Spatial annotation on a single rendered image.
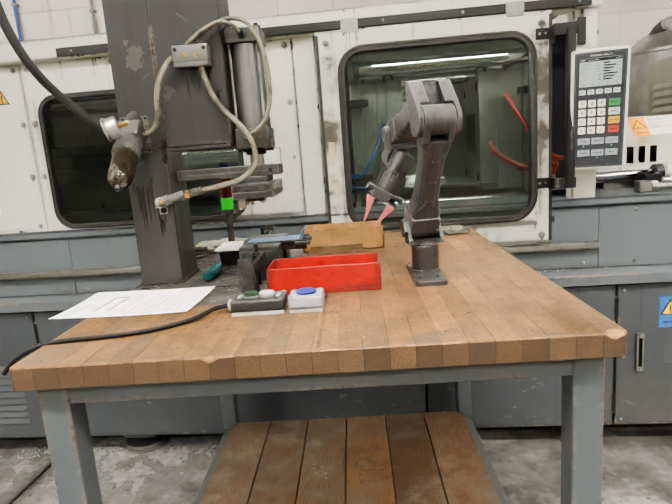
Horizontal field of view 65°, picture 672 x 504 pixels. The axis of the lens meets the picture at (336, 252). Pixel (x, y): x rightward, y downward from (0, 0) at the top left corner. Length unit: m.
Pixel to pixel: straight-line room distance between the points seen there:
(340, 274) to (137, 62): 0.71
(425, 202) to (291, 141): 0.92
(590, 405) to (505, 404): 1.28
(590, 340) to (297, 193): 1.35
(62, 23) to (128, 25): 3.42
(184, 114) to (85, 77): 0.96
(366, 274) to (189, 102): 0.60
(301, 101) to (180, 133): 0.73
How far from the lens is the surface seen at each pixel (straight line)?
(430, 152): 1.13
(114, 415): 2.51
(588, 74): 1.96
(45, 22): 4.92
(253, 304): 1.05
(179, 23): 1.41
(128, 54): 1.44
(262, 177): 1.35
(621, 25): 4.49
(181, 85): 1.39
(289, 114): 2.02
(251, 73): 1.38
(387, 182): 1.35
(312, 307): 1.04
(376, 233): 1.63
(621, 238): 2.17
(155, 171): 1.40
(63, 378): 0.98
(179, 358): 0.89
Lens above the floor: 1.20
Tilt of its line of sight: 11 degrees down
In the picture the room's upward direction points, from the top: 4 degrees counter-clockwise
